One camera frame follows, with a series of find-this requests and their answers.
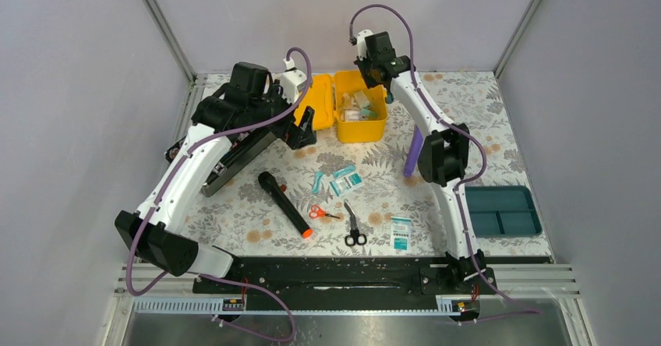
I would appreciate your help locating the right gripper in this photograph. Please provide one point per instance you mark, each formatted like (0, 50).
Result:
(361, 64)

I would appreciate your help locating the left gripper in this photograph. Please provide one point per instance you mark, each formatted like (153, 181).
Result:
(298, 135)

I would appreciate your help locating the boxed bandage pack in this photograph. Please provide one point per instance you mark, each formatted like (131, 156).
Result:
(361, 99)

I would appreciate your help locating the yellow plastic kit box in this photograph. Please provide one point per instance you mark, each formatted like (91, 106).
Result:
(324, 96)

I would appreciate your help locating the small teal item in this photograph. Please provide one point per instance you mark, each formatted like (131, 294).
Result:
(317, 182)

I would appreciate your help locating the teal plastic tray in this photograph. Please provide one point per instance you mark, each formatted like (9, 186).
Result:
(506, 211)

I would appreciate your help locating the white blue medicine packet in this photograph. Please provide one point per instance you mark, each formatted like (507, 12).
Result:
(352, 115)

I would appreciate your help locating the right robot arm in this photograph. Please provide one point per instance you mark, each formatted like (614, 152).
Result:
(443, 157)

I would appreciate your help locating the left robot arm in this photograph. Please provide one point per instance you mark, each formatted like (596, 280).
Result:
(251, 99)

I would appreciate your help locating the black flashlight orange tip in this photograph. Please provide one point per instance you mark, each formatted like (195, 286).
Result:
(272, 188)

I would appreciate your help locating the black poker chip case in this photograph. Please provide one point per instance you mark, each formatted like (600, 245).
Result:
(245, 149)

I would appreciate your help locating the teal gauze packet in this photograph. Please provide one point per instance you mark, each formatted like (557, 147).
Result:
(346, 180)

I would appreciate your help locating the purple cylindrical tube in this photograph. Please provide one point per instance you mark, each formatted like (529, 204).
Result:
(413, 153)

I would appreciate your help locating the black bandage shears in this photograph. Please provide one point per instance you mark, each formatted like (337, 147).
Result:
(354, 237)

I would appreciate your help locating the teal dressing packet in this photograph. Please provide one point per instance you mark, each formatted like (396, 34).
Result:
(401, 229)

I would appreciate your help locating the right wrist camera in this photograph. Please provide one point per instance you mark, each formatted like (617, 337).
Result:
(359, 41)

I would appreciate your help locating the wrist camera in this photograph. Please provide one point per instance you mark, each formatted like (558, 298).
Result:
(293, 81)
(359, 41)

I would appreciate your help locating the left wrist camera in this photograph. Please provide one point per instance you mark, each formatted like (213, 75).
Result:
(293, 81)

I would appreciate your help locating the orange handled small scissors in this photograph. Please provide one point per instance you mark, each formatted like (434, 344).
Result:
(316, 211)

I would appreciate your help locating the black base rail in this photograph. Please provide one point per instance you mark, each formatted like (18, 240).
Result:
(324, 284)

